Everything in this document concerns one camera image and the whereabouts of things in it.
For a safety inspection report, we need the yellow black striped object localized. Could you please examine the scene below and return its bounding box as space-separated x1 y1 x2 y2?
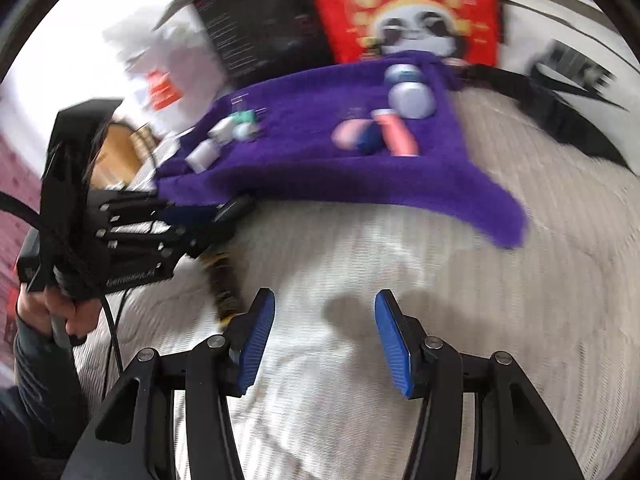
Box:
200 245 246 326

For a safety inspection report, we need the black strap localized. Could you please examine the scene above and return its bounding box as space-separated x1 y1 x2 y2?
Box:
457 62 640 177

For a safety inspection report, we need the black headset box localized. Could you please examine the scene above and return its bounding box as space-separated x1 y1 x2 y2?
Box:
152 0 341 90

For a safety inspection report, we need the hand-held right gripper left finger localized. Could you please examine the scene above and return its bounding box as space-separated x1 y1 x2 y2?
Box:
60 287 277 480

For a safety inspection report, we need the small white round object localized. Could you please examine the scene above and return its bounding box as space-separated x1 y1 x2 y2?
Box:
232 122 263 143

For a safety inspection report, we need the white bag with black logo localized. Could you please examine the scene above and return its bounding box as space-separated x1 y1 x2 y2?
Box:
492 0 640 116

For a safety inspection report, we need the white eraser with blue sleeve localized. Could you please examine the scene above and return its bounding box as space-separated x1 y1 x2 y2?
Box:
207 117 238 145

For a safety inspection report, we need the black cable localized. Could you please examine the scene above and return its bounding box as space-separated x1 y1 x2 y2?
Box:
97 290 128 401

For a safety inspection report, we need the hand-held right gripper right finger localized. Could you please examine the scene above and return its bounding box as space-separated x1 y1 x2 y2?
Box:
374 289 586 480

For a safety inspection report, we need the wooden furniture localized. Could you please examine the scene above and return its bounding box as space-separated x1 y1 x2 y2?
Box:
92 122 161 191

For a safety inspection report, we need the blue white round jar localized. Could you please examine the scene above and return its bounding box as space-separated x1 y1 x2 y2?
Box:
384 62 426 86

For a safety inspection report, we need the person's left forearm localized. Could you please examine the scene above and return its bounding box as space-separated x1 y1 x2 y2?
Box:
0 310 93 461

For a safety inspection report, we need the white plastic bag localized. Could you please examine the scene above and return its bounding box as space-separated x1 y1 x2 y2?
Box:
102 15 236 136

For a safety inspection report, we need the pink tube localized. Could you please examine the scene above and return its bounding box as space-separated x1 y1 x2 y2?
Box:
372 109 420 157

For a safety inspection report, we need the white striped bedsheet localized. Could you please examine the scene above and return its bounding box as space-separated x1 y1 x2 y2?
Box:
70 85 640 480

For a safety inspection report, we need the person's left hand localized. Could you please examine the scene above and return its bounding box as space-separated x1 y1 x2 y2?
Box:
15 285 101 348

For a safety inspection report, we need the red panda paper bag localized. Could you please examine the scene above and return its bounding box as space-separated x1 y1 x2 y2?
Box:
300 0 503 67

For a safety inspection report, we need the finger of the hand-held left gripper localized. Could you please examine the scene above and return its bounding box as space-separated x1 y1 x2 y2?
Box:
95 191 211 231
95 195 258 263

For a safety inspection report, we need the small pink object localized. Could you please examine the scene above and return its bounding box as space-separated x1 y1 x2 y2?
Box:
331 119 368 150

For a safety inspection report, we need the purple towel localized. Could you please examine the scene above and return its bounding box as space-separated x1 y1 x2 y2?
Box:
155 50 531 250

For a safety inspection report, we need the small blue object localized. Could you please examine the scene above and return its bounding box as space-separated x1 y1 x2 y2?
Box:
356 121 390 156

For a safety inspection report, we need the small white bottle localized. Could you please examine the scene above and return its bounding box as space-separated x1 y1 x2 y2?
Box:
184 140 220 172

